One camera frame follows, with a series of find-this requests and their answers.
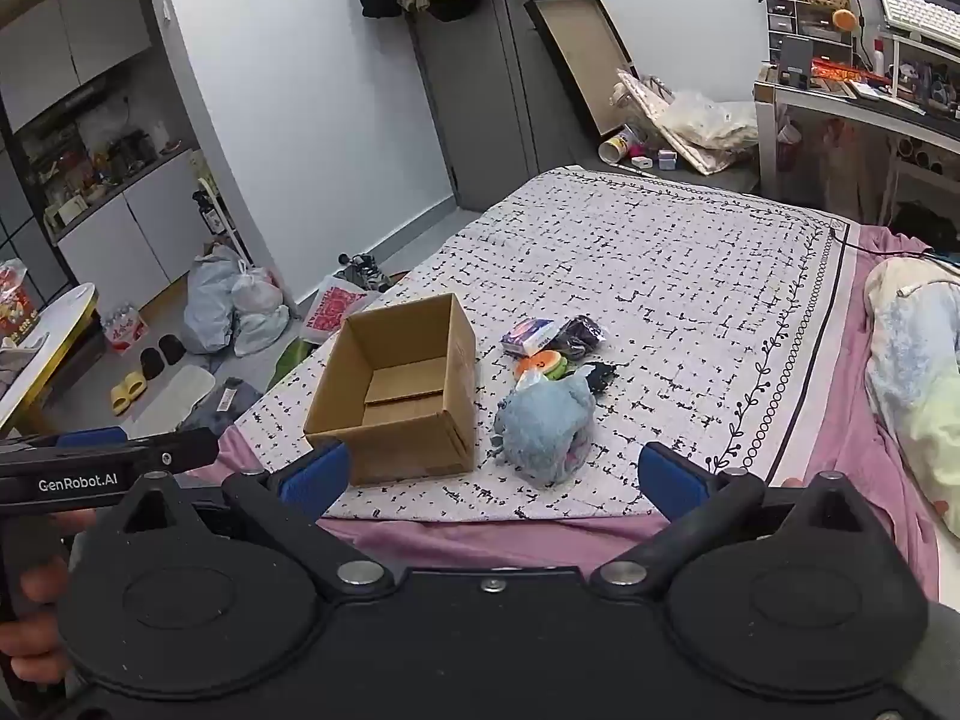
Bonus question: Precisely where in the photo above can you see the white desk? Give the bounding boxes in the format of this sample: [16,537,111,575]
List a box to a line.
[754,67,960,241]

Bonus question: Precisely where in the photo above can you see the pack of water bottles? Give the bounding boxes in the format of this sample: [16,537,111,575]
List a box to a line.
[101,302,149,353]

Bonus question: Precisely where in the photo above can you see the black white sneakers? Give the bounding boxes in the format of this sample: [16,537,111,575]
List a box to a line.
[337,251,395,293]

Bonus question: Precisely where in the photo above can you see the orange green soft toy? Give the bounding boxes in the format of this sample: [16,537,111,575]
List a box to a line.
[514,349,571,382]

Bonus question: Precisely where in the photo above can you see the clear bag with white contents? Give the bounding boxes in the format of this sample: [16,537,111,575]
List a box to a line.
[660,90,760,151]

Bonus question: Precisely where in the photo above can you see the white keyboard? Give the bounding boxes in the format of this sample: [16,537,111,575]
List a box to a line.
[877,0,960,38]

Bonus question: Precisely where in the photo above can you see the red snack pack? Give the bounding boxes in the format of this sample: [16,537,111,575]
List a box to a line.
[810,56,893,87]

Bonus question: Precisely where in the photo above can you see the white floor mat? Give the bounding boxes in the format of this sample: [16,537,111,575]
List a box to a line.
[131,365,217,436]

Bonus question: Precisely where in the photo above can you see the paper noodle cup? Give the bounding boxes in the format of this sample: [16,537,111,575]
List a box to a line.
[598,129,638,164]

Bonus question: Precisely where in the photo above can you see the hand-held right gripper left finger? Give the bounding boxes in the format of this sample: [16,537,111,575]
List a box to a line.
[112,439,396,602]

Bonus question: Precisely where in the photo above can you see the light blue fluffy plush toy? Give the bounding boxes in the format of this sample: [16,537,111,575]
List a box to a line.
[493,388,578,487]

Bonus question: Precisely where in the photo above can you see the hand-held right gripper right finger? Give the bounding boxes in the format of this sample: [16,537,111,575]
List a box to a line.
[589,441,875,602]

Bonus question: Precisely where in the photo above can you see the grey upper kitchen cabinet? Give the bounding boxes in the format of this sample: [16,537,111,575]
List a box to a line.
[0,0,151,128]

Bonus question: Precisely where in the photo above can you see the round white yellow table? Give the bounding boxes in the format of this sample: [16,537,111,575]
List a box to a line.
[0,283,100,436]

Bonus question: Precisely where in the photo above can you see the grey door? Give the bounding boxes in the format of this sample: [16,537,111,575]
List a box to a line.
[405,0,578,211]

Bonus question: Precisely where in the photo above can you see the black cable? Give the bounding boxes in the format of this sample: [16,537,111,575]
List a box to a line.
[825,221,960,267]

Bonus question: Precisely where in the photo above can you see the green bag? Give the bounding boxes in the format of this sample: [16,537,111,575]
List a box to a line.
[266,337,312,391]

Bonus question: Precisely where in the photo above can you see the person's left hand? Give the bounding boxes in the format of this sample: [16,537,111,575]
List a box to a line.
[0,508,98,683]

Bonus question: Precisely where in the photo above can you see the blue jeans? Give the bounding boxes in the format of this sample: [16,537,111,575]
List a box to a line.
[180,379,263,436]

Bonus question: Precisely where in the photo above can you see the black item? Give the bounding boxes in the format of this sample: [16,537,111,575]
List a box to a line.
[553,316,607,361]

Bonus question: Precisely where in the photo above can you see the red white plastic bag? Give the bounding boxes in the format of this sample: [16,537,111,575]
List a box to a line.
[300,274,380,342]

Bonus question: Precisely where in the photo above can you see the brown cardboard box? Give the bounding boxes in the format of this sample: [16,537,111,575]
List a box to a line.
[304,292,479,487]

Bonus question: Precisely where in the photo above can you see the large grey trash bag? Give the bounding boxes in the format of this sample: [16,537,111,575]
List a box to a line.
[184,244,245,353]

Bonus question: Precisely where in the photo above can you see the black framed board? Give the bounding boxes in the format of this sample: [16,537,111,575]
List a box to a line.
[523,0,638,140]

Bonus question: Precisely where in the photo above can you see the white narrow rack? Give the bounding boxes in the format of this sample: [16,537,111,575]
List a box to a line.
[187,150,248,256]

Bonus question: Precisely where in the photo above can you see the pink bedsheet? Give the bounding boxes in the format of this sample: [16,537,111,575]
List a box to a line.
[187,221,946,601]

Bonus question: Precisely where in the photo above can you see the red snack bag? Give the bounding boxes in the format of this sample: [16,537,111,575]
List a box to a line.
[0,259,38,342]

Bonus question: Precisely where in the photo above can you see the pastel floral quilt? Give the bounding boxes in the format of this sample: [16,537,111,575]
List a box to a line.
[862,255,960,541]

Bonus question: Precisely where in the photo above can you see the row of kitchen jars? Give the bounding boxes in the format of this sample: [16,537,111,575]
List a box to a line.
[15,120,188,218]

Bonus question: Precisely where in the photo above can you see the tied white trash bag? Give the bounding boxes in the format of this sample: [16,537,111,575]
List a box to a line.
[231,266,282,316]

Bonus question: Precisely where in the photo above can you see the range hood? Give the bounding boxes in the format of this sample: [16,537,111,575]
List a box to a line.
[30,86,106,113]

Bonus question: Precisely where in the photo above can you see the white black patterned bedspread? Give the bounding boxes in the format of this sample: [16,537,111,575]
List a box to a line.
[232,165,856,522]

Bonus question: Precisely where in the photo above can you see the grey drawer organizer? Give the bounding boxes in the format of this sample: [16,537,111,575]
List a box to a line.
[765,0,856,65]

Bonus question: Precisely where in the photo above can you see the flat white trash bag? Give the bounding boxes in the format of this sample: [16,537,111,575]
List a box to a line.
[234,304,292,357]

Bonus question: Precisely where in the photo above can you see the white lower kitchen cabinet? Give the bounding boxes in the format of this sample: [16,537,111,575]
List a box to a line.
[56,150,215,308]

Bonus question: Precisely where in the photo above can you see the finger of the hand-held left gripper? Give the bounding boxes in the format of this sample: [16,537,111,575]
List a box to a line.
[0,427,220,472]
[56,426,128,448]

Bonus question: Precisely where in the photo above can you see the dark bottle on rack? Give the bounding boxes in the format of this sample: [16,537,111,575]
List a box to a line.
[191,191,226,237]

